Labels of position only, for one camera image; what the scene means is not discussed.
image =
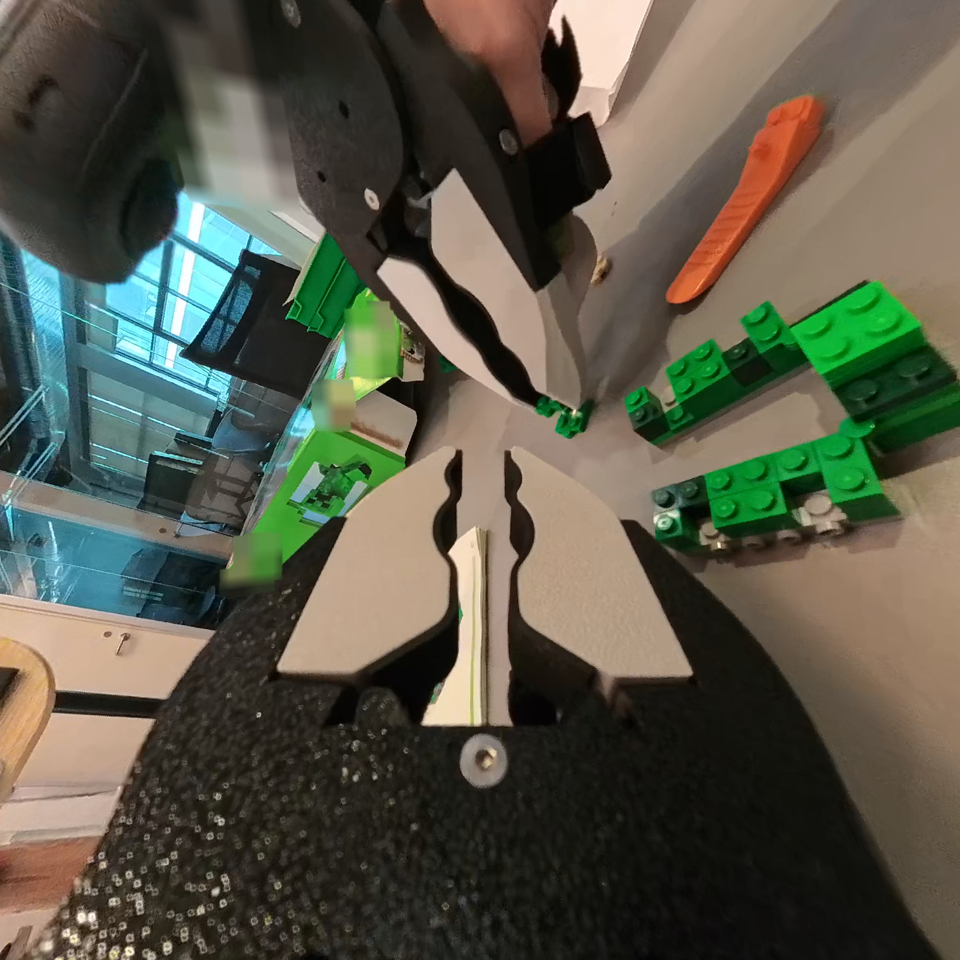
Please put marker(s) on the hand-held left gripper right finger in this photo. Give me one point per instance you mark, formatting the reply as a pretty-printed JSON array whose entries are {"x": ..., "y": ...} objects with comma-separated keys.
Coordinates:
[{"x": 592, "y": 592}]

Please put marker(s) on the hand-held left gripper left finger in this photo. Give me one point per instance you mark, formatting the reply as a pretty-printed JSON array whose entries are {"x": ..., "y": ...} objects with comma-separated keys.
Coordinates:
[{"x": 375, "y": 585}]

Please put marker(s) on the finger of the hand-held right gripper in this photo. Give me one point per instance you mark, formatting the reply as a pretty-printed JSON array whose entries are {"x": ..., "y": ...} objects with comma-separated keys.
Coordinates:
[
  {"x": 480, "y": 247},
  {"x": 431, "y": 307}
]

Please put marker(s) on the white instruction booklet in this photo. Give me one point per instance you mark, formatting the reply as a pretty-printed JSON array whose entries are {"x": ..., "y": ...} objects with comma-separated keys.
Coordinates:
[{"x": 472, "y": 637}]

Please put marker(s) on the small green toy brick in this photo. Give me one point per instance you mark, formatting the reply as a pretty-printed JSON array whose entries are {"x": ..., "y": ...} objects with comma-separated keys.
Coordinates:
[{"x": 571, "y": 422}]

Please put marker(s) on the person's right hand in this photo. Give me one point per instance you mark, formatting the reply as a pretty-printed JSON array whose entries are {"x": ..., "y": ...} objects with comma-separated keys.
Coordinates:
[{"x": 502, "y": 45}]

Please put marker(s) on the green plastic tray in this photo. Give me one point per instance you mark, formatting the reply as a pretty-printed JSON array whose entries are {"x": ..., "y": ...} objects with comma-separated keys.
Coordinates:
[{"x": 322, "y": 285}]

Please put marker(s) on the green toy box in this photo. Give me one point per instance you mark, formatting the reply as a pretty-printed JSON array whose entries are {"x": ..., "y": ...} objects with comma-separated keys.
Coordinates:
[{"x": 330, "y": 480}]

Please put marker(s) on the small tan toy piece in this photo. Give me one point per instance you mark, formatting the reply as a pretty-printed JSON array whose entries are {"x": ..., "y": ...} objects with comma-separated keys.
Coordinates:
[{"x": 601, "y": 268}]

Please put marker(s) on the black office chair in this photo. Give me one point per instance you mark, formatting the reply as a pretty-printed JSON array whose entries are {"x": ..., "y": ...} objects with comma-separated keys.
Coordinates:
[{"x": 240, "y": 322}]

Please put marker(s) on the green and grey brick assembly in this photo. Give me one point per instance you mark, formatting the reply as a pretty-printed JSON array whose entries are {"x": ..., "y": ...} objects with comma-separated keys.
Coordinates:
[{"x": 780, "y": 487}]

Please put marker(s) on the orange brick separator tool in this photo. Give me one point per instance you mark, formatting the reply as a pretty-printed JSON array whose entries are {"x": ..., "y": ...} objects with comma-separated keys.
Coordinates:
[{"x": 739, "y": 217}]

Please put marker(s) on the white cabinet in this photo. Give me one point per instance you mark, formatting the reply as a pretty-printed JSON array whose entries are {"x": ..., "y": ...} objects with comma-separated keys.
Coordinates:
[{"x": 97, "y": 675}]

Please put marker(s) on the glass partition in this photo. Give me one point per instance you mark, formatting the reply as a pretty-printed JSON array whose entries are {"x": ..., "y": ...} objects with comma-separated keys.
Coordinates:
[{"x": 60, "y": 540}]

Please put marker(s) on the large green brick assembly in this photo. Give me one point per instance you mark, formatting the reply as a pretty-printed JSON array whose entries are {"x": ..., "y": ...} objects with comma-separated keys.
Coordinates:
[{"x": 855, "y": 337}]

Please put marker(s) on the round wooden stool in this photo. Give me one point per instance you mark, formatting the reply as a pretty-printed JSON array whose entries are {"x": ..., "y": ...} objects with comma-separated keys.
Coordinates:
[{"x": 30, "y": 712}]

